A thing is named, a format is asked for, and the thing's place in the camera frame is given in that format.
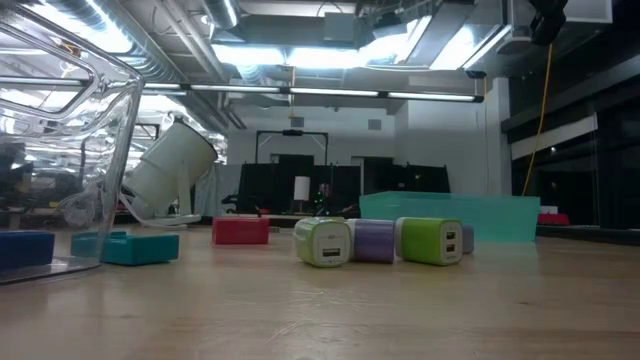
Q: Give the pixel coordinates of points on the white background cylinder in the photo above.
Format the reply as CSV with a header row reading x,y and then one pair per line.
x,y
301,188

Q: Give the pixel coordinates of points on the clear plastic bin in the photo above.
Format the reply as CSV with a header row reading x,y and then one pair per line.
x,y
120,150

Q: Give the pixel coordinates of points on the red background object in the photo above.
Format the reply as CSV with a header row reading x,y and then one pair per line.
x,y
552,219

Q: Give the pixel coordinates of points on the red eraser block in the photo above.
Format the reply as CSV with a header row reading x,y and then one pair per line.
x,y
241,231

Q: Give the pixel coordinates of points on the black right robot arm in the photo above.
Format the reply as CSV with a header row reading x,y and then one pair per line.
x,y
547,22

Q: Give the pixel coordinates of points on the white spotlight lamp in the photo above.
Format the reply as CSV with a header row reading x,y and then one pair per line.
x,y
170,165

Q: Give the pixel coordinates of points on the white ceiling box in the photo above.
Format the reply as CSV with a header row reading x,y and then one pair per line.
x,y
590,11

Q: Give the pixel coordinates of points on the black background rig frame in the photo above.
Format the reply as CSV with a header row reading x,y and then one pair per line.
x,y
292,132

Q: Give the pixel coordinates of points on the black background panels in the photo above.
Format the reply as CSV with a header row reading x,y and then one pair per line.
x,y
400,177

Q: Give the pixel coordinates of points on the grey background cloth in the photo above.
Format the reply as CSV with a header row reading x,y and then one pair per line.
x,y
220,190

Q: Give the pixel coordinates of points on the dark blue eraser block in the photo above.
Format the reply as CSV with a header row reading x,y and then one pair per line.
x,y
25,249

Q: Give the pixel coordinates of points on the purple wall charger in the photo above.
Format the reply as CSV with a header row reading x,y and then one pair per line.
x,y
374,241

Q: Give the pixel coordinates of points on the green translucent plastic bin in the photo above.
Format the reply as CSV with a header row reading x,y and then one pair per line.
x,y
500,217

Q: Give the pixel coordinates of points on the green dual port charger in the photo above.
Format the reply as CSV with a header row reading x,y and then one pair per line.
x,y
430,241

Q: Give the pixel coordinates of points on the green single port charger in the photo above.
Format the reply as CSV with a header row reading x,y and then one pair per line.
x,y
322,242

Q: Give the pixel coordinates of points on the teal eraser block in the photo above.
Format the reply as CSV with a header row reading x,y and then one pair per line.
x,y
140,249

